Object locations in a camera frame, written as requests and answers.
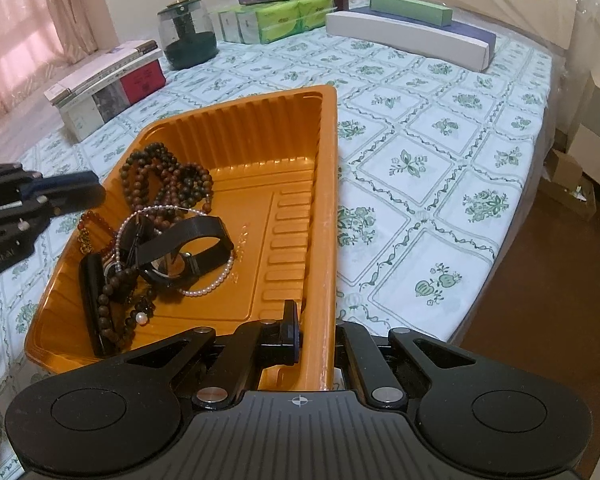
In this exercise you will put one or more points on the glass jar dark green base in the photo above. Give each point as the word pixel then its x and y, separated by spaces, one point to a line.
pixel 187 40

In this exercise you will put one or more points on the pink curtain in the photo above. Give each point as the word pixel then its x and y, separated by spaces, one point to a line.
pixel 25 35

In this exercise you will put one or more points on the cardboard box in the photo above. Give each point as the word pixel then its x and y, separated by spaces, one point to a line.
pixel 567 180

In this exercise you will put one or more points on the beige flat book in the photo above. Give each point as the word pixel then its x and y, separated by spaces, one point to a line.
pixel 95 71

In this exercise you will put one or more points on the white nightstand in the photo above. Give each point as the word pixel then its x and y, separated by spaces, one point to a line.
pixel 597 145

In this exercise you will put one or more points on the boxed book set red spine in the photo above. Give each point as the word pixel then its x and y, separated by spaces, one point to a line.
pixel 115 95

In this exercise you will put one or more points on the floral bedsheet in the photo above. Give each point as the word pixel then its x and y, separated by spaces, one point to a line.
pixel 430 160

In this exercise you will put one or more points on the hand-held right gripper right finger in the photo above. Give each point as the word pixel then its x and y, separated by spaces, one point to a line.
pixel 351 346

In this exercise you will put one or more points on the black rectangular case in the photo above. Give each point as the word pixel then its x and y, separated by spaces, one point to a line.
pixel 91 305

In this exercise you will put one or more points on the long white box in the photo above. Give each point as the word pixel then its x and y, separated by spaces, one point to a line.
pixel 410 40

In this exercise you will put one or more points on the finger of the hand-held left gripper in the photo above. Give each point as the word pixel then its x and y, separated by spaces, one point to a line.
pixel 77 197
pixel 65 181

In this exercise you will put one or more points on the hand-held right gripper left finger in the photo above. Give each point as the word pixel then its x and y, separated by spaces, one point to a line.
pixel 291 332

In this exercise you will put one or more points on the flat purple box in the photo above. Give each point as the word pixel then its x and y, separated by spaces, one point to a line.
pixel 472 34

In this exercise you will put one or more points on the black smart band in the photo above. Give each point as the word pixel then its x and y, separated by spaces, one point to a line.
pixel 130 247

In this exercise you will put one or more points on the long green box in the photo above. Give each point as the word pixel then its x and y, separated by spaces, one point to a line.
pixel 412 10

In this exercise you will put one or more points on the thin book dark spine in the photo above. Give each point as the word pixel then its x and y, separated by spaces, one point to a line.
pixel 130 64

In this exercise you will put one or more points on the green tissue pack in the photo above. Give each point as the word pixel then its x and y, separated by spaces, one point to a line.
pixel 270 22
pixel 228 24
pixel 316 10

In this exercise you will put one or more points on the orange plastic tray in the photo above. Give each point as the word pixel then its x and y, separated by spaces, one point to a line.
pixel 280 170

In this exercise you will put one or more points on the black wristwatch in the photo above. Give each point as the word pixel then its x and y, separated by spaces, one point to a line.
pixel 200 230

